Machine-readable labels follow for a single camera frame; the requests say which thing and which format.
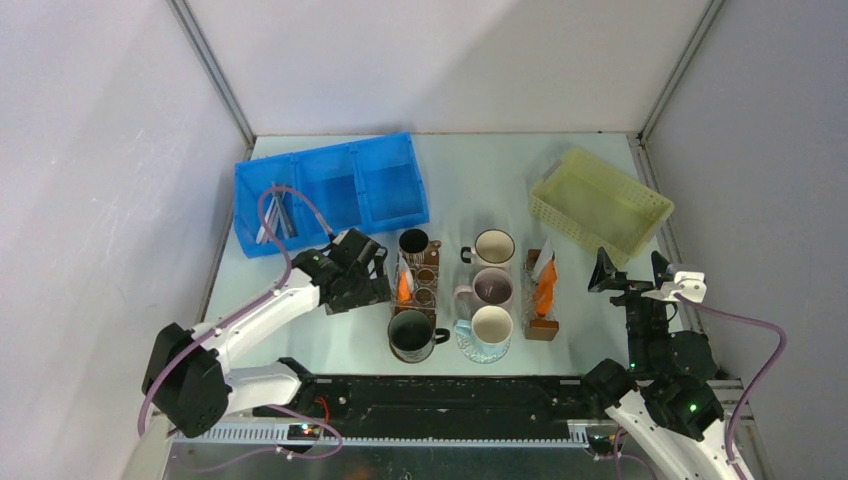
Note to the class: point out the clear textured oval tray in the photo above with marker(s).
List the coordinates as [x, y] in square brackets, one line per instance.
[480, 355]

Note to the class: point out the brown metallic cup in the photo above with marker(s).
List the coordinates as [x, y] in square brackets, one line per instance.
[417, 249]

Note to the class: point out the small orange tube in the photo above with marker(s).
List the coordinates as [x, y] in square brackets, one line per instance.
[405, 286]

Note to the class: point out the white toothbrush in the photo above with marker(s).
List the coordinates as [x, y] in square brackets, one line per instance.
[269, 224]

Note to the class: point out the brown wooden oval tray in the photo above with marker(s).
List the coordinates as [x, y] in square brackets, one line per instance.
[422, 276]

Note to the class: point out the dark green mug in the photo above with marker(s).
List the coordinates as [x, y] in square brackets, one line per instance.
[412, 338]

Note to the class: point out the clear textured two-hole holder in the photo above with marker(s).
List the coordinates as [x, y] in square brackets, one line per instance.
[424, 298]

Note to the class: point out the cream mug with black rim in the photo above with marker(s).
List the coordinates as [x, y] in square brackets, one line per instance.
[492, 248]

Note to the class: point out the clear holder with brown lid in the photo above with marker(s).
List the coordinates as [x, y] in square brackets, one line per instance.
[538, 320]

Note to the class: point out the white toothpaste tube red cap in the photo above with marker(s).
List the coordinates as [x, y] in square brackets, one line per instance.
[405, 273]

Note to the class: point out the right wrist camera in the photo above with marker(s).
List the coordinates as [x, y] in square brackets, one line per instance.
[678, 283]

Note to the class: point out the cream perforated basket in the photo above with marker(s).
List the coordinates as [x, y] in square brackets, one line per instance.
[597, 205]

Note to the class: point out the grey toothbrush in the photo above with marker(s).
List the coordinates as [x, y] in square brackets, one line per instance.
[284, 218]

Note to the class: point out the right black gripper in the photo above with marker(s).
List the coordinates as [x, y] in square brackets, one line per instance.
[604, 273]

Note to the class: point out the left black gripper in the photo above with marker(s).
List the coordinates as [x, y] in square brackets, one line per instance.
[375, 289]

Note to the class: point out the light blue mug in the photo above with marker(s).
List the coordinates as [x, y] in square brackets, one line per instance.
[488, 327]

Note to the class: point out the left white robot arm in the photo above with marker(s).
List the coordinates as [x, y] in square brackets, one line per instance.
[192, 375]

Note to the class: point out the pink mug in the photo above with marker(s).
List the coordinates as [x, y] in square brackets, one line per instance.
[489, 287]

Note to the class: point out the white toothpaste tube dark cap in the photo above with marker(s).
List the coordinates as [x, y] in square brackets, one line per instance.
[545, 256]

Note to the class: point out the orange toothpaste tube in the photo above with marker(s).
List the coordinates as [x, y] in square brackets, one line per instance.
[545, 290]

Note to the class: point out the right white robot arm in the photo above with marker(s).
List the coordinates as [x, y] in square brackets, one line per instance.
[663, 398]

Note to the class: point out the blue three-compartment bin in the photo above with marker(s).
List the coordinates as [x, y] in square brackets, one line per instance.
[373, 185]

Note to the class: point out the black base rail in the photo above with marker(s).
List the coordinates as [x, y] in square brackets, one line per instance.
[462, 408]

